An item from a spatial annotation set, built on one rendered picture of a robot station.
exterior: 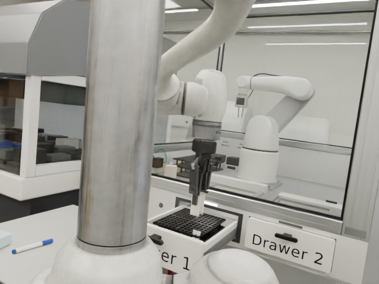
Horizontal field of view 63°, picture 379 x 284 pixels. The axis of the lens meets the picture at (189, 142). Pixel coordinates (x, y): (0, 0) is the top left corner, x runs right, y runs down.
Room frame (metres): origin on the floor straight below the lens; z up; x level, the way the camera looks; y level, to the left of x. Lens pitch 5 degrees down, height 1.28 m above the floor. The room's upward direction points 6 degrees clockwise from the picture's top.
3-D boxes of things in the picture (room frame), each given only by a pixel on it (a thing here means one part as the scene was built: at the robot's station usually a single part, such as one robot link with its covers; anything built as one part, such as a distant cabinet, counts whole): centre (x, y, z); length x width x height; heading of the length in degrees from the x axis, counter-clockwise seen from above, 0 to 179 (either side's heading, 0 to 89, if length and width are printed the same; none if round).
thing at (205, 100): (0.96, -0.03, 1.34); 0.13 x 0.11 x 0.16; 91
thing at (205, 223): (1.08, -0.04, 0.87); 0.22 x 0.18 x 0.06; 152
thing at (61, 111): (2.30, 1.25, 1.13); 1.78 x 1.14 x 0.45; 62
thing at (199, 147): (0.96, -0.05, 1.16); 0.08 x 0.07 x 0.09; 152
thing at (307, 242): (1.03, -0.37, 0.87); 0.29 x 0.02 x 0.11; 62
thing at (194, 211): (0.95, -0.04, 1.00); 0.03 x 0.01 x 0.07; 62
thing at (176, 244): (0.90, 0.06, 0.87); 0.29 x 0.02 x 0.11; 62
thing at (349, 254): (1.59, -0.36, 0.87); 1.02 x 0.95 x 0.14; 62
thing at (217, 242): (1.09, -0.04, 0.86); 0.40 x 0.26 x 0.06; 152
